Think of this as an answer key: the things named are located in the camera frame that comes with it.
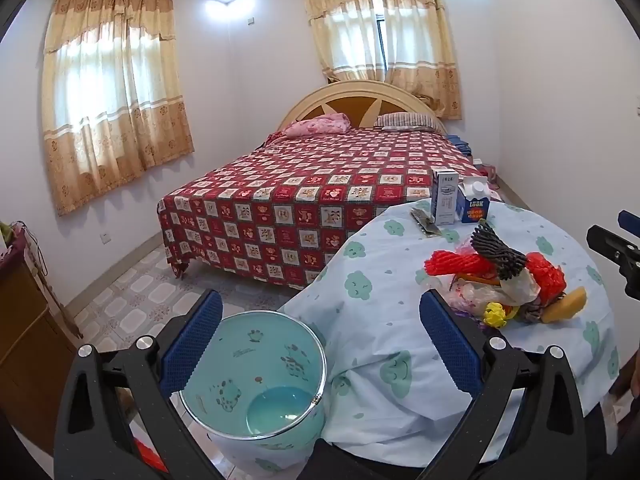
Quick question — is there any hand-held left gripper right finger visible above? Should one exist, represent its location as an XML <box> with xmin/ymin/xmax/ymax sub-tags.
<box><xmin>419</xmin><ymin>289</ymin><xmax>588</xmax><ymax>480</ymax></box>

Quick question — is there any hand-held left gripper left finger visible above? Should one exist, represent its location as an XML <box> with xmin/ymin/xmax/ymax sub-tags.
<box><xmin>54</xmin><ymin>289</ymin><xmax>224</xmax><ymax>480</ymax></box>

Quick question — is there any yellow printed plastic bag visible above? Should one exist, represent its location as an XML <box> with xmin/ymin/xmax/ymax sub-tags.
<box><xmin>481</xmin><ymin>302</ymin><xmax>509</xmax><ymax>329</ymax></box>

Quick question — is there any red ribbed foam net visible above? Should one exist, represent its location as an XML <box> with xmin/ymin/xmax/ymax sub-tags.
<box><xmin>524</xmin><ymin>252</ymin><xmax>567</xmax><ymax>302</ymax></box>
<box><xmin>425</xmin><ymin>249</ymin><xmax>497</xmax><ymax>278</ymax></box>

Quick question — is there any yellow sponge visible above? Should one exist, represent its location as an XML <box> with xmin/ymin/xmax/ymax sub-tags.
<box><xmin>541</xmin><ymin>287</ymin><xmax>589</xmax><ymax>324</ymax></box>

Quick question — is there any light blue cartoon bin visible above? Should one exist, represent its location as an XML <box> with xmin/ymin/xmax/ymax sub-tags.
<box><xmin>179</xmin><ymin>310</ymin><xmax>327</xmax><ymax>453</ymax></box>

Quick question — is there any clear plastic bag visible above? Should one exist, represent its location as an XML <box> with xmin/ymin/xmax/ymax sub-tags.
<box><xmin>425</xmin><ymin>240</ymin><xmax>542</xmax><ymax>322</ymax></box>

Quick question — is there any grey foam net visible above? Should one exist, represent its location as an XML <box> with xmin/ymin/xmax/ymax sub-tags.
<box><xmin>470</xmin><ymin>220</ymin><xmax>529</xmax><ymax>281</ymax></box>

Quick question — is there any table with green-print cloth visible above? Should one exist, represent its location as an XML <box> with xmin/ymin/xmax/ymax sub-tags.
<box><xmin>276</xmin><ymin>199</ymin><xmax>622</xmax><ymax>477</ymax></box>

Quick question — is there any red plastic bag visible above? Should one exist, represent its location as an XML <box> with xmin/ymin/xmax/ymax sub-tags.
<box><xmin>132</xmin><ymin>437</ymin><xmax>168</xmax><ymax>473</ymax></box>

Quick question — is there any dark flat wrapper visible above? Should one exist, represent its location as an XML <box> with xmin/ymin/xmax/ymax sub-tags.
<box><xmin>410</xmin><ymin>206</ymin><xmax>444</xmax><ymax>239</ymax></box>

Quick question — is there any blue gable carton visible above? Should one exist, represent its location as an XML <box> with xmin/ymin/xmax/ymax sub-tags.
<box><xmin>457</xmin><ymin>177</ymin><xmax>489</xmax><ymax>225</ymax></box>

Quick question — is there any tall white carton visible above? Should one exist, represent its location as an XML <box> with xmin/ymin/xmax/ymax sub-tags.
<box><xmin>431</xmin><ymin>168</ymin><xmax>460</xmax><ymax>225</ymax></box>

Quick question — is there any wooden cabinet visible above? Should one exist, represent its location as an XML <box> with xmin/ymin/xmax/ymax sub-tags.
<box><xmin>0</xmin><ymin>240</ymin><xmax>84</xmax><ymax>457</ymax></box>

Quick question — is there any stack of blue folded cloths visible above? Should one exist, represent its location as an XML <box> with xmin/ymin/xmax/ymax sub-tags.
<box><xmin>447</xmin><ymin>133</ymin><xmax>474</xmax><ymax>157</ymax></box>

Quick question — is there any bed with red checkered cover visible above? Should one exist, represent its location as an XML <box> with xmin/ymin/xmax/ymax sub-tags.
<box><xmin>156</xmin><ymin>126</ymin><xmax>485</xmax><ymax>289</ymax></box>

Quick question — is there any maroon cloth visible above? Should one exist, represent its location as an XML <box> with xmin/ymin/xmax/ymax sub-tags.
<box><xmin>0</xmin><ymin>222</ymin><xmax>32</xmax><ymax>272</ymax></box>

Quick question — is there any striped pillow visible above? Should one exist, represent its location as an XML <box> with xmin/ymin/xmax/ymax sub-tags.
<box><xmin>372</xmin><ymin>112</ymin><xmax>447</xmax><ymax>134</ymax></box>

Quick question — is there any pink blanket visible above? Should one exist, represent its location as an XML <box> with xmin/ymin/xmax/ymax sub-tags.
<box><xmin>281</xmin><ymin>112</ymin><xmax>351</xmax><ymax>137</ymax></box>

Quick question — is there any wide beige patterned curtain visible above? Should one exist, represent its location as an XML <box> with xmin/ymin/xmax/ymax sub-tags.
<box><xmin>41</xmin><ymin>0</ymin><xmax>195</xmax><ymax>217</ymax></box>

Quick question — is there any narrow beige patterned curtain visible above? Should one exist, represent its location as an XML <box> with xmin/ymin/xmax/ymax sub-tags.
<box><xmin>302</xmin><ymin>0</ymin><xmax>387</xmax><ymax>84</ymax></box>
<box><xmin>377</xmin><ymin>0</ymin><xmax>464</xmax><ymax>121</ymax></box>

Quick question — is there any cream wooden bed headboard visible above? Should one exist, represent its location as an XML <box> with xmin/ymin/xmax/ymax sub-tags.
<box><xmin>277</xmin><ymin>80</ymin><xmax>449</xmax><ymax>134</ymax></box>

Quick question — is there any window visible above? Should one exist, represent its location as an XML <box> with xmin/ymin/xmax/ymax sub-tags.
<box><xmin>369</xmin><ymin>0</ymin><xmax>390</xmax><ymax>72</ymax></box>

